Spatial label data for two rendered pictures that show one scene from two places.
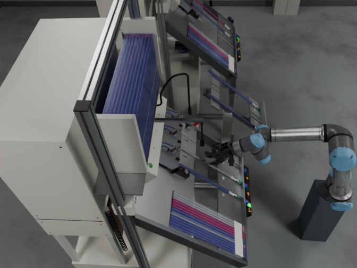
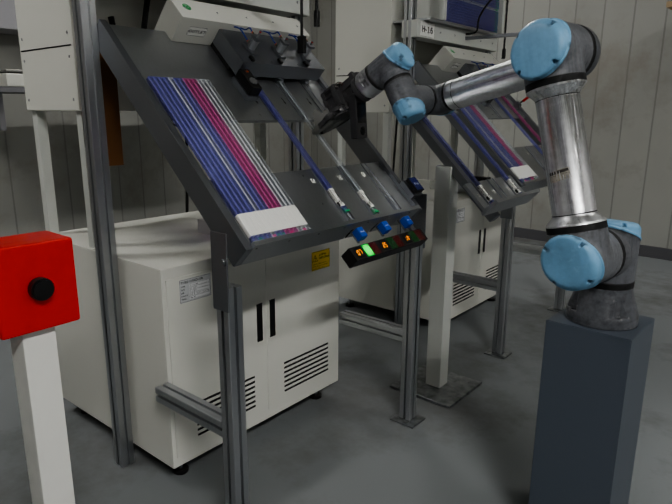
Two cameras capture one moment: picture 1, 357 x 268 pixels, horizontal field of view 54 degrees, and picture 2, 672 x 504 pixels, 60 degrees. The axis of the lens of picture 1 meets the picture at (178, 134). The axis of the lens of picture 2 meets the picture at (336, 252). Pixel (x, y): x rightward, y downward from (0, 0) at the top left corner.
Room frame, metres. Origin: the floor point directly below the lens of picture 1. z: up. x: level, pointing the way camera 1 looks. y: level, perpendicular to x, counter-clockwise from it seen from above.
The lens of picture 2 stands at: (-0.29, -1.05, 1.00)
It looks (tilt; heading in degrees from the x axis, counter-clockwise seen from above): 14 degrees down; 31
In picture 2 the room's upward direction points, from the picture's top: straight up
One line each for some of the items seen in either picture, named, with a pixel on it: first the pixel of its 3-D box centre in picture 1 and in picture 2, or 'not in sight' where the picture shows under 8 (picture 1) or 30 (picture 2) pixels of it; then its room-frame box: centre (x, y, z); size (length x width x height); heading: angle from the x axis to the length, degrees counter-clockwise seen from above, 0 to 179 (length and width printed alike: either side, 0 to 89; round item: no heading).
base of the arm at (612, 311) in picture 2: (333, 187); (603, 297); (1.08, -0.93, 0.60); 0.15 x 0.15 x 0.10
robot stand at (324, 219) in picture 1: (320, 212); (587, 428); (1.08, -0.93, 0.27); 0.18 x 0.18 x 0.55; 79
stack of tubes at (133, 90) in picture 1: (135, 95); not in sight; (1.10, 0.17, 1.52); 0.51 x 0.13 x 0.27; 172
